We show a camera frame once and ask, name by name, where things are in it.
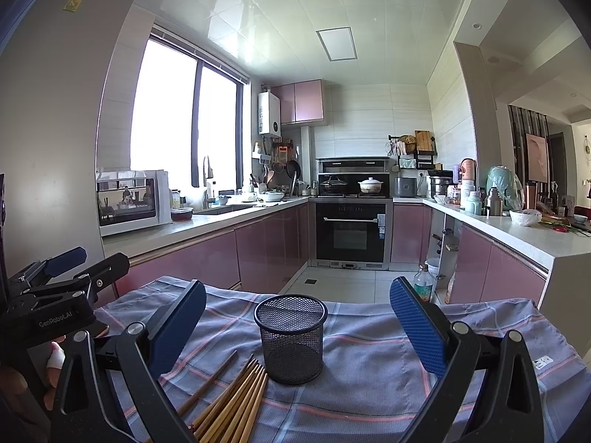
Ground white water heater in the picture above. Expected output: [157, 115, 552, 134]
[257, 91, 281, 138]

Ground pink upper wall cabinet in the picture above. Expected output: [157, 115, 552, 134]
[270, 79, 325, 125]

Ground white ceramic casserole pot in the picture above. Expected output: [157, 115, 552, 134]
[359, 177, 383, 194]

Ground bamboo chopstick four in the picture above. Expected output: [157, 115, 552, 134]
[214, 363, 264, 442]

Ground white microwave oven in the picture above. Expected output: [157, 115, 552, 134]
[95, 170, 172, 237]

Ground oil bottle on floor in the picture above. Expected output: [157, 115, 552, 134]
[413, 263, 437, 303]

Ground bamboo chopstick five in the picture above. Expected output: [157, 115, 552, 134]
[231, 369, 269, 443]

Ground bamboo chopstick two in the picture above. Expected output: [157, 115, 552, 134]
[193, 358, 259, 441]

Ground purple plaid tablecloth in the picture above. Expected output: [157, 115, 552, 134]
[160, 287, 590, 442]

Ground wall spice rack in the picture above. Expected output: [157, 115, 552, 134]
[387, 130, 443, 170]

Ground black built-in oven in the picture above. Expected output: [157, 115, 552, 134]
[312, 198, 393, 270]

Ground dark red food container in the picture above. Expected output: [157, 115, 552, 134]
[170, 207, 193, 222]

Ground grey refrigerator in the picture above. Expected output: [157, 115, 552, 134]
[1, 0, 134, 273]

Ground black wok with lid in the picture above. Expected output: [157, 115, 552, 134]
[318, 174, 348, 195]

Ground dark brown wooden chopstick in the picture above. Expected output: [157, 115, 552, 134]
[177, 350, 238, 417]

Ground white bowl on counter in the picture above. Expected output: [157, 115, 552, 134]
[509, 209, 542, 227]

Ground left human hand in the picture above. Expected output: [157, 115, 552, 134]
[1, 336, 65, 431]

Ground black mesh pen holder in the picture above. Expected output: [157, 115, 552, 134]
[253, 294, 328, 386]

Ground pink thermos kettle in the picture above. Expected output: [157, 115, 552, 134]
[460, 158, 477, 190]

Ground ceiling light panel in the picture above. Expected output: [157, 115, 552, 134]
[317, 27, 358, 62]

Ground bamboo chopstick one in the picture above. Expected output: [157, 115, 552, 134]
[189, 354, 254, 433]

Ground bamboo chopstick three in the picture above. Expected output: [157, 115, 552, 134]
[193, 359, 264, 442]

